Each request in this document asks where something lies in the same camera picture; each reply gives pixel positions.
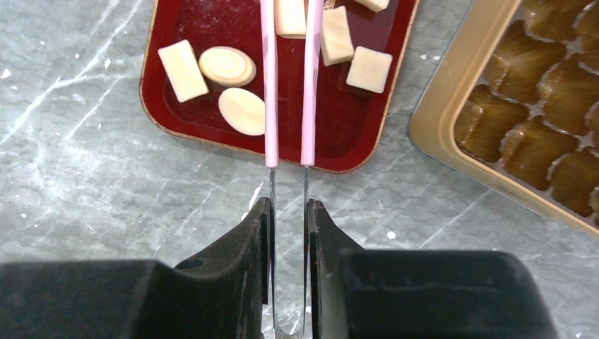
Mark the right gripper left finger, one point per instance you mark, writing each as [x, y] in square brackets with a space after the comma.
[218, 292]

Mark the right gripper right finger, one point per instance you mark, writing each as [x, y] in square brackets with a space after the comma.
[368, 293]

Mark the oval white chocolate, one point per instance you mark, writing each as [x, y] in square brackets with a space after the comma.
[244, 111]

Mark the pink metal tweezers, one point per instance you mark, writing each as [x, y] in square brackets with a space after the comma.
[291, 46]

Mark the rectangular white chocolate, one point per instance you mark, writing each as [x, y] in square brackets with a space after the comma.
[183, 72]

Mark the square white chocolate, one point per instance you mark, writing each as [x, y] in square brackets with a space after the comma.
[369, 70]

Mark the round swirl white chocolate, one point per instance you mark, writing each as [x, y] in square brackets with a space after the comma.
[227, 66]

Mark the gold chocolate box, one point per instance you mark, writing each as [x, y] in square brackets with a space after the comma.
[514, 105]

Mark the red rectangular tray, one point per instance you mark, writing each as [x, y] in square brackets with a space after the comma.
[349, 120]

